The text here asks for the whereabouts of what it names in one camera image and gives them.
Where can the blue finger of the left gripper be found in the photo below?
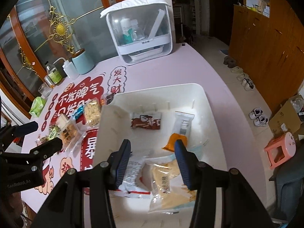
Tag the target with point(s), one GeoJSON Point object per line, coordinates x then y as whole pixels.
{"type": "Point", "coordinates": [26, 128]}
{"type": "Point", "coordinates": [47, 149]}

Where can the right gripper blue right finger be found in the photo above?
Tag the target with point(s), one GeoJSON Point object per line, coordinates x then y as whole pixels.
{"type": "Point", "coordinates": [187, 162]}

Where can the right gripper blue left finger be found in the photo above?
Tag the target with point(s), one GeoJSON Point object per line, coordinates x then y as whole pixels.
{"type": "Point", "coordinates": [118, 161]}

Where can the white red snack bag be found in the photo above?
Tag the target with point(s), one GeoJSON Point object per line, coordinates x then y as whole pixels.
{"type": "Point", "coordinates": [132, 185]}

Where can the large yellow cracker bag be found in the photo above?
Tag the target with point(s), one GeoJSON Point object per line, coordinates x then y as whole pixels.
{"type": "Point", "coordinates": [169, 193]}

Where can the orange white snack sachet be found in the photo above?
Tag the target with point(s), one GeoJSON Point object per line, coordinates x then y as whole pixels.
{"type": "Point", "coordinates": [181, 130]}

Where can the orange crab roe snack bag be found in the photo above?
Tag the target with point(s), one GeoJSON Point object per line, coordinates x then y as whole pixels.
{"type": "Point", "coordinates": [71, 136]}

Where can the brown chocolate snack packet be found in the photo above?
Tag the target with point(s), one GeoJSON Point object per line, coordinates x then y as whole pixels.
{"type": "Point", "coordinates": [149, 121]}

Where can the blue biscuit packet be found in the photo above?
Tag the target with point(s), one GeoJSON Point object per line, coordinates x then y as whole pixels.
{"type": "Point", "coordinates": [78, 112]}

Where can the dark snack red-edged bag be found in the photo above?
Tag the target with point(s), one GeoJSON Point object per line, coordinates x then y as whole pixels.
{"type": "Point", "coordinates": [106, 98]}

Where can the clear candy bag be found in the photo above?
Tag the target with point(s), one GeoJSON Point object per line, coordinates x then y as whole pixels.
{"type": "Point", "coordinates": [42, 139]}

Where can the green wrapped cake packet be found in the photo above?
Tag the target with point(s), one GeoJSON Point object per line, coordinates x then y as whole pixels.
{"type": "Point", "coordinates": [54, 131]}

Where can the green tissue pack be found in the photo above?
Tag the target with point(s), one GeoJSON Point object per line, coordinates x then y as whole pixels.
{"type": "Point", "coordinates": [37, 106]}

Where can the beige wafer biscuit pack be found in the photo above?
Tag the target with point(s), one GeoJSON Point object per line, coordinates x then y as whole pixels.
{"type": "Point", "coordinates": [61, 121]}

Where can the clear drinking glass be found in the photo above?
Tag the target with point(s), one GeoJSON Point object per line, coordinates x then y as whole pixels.
{"type": "Point", "coordinates": [45, 90]}

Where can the white plastic storage bin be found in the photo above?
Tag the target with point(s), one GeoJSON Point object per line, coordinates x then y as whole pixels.
{"type": "Point", "coordinates": [151, 192]}

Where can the pink printed tablecloth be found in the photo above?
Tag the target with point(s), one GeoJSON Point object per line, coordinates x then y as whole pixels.
{"type": "Point", "coordinates": [229, 102]}

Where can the small metal tin can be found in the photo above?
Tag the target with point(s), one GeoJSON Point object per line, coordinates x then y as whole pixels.
{"type": "Point", "coordinates": [49, 81]}

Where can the green label glass bottle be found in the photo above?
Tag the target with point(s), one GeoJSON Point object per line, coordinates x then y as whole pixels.
{"type": "Point", "coordinates": [53, 73]}

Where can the white squeeze bottle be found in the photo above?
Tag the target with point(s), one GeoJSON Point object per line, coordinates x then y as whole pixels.
{"type": "Point", "coordinates": [66, 68]}

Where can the white black sneaker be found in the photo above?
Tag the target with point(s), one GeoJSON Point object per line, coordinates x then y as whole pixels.
{"type": "Point", "coordinates": [261, 121]}
{"type": "Point", "coordinates": [255, 113]}

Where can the light blue canister wooden lid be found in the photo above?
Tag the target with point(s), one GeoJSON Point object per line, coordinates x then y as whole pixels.
{"type": "Point", "coordinates": [82, 61]}

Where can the pink plastic stool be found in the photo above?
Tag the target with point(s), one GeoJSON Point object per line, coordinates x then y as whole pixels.
{"type": "Point", "coordinates": [281, 149]}

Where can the cardboard box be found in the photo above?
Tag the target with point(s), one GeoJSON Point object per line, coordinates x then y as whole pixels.
{"type": "Point", "coordinates": [287, 119]}

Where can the wooden glass door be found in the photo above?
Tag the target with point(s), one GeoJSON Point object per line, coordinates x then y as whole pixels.
{"type": "Point", "coordinates": [38, 32]}

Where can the wooden cabinet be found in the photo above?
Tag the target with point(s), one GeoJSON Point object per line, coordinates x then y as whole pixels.
{"type": "Point", "coordinates": [270, 51]}

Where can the white lidded organizer box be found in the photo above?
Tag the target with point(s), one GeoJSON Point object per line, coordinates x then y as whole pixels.
{"type": "Point", "coordinates": [140, 29]}

